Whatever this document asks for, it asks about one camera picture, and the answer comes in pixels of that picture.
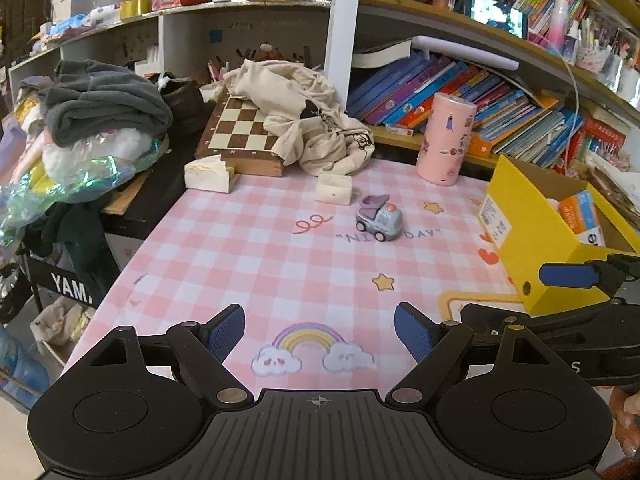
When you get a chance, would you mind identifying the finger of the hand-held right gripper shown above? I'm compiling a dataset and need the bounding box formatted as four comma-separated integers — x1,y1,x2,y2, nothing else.
460,297,640,344
539,254,640,297

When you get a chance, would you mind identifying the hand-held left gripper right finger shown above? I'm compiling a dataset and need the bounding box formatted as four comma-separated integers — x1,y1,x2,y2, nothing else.
384,302,558,407

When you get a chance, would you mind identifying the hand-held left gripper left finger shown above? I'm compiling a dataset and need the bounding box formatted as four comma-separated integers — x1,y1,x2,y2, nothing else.
90,304,248,407

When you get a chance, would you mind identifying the yellow cardboard box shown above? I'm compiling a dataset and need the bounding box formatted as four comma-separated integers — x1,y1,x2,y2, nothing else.
479,154,640,317

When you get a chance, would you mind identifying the white orange blue carton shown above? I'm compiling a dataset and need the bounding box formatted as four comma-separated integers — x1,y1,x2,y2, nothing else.
557,190,607,248

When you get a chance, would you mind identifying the person's right hand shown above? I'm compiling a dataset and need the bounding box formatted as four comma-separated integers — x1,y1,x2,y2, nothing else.
606,384,640,461

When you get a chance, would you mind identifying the pink checkered desk mat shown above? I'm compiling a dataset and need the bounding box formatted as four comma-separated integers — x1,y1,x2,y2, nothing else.
60,157,566,396

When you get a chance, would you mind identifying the stack of papers and booklets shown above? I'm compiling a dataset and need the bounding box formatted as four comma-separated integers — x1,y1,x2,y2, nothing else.
585,150,640,226

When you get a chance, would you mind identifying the grey blue toy car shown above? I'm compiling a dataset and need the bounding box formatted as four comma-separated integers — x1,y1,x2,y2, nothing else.
355,194,404,243

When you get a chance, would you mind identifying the cream tissue box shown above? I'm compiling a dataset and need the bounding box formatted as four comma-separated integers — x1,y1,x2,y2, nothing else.
184,155,240,194

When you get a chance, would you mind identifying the small white box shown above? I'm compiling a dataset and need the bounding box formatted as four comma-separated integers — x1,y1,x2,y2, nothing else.
315,171,354,206

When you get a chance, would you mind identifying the white crumpled bag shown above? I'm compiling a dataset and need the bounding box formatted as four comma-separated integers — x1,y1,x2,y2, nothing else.
30,300,96,346

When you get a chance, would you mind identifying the black keyboard instrument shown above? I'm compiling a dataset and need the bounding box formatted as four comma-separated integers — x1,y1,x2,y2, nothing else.
27,252,101,311

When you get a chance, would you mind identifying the dark cloth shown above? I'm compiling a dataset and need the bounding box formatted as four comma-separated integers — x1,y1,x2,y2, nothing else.
25,200,121,301

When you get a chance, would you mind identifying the pink printed cylinder canister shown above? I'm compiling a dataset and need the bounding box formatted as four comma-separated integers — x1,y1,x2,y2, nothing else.
416,92,476,187

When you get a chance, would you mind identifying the white pen holder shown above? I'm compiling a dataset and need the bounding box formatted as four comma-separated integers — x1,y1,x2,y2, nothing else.
617,55,640,106

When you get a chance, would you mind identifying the wooden chessboard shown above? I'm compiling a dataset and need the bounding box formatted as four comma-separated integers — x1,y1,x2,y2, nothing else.
194,89,286,178

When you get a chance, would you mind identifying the blue plastic water jug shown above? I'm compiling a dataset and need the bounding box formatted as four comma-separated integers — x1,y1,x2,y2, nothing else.
0,325,51,413

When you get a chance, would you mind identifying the pink pen holder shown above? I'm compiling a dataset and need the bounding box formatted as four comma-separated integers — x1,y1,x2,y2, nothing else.
575,20,611,73

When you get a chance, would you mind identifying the iridescent plastic wrap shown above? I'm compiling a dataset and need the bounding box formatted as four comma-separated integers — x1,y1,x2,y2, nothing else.
0,142,173,246

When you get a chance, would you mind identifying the row of colourful books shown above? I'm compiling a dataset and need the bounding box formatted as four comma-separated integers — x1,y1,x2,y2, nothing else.
346,45,586,168

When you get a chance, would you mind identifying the black bag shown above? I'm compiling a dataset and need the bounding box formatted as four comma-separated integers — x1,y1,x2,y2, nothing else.
159,77,207,136

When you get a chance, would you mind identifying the white desk lamp bar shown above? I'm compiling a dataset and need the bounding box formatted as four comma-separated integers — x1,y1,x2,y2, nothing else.
412,35,521,71

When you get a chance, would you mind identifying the pink blue spray bottle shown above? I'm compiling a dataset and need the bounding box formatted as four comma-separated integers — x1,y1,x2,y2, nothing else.
547,0,581,58

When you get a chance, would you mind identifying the beige cloth bag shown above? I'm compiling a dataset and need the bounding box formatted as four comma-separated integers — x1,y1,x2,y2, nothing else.
222,59,376,177

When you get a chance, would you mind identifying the grey clothing pile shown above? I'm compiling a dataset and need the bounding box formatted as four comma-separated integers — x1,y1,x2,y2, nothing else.
45,59,173,147

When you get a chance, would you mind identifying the smartphone with lit screen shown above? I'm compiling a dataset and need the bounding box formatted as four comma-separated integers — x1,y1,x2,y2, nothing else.
470,0,530,40

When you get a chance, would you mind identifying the white charging cable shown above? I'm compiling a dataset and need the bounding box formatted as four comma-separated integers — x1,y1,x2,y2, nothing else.
560,57,581,116

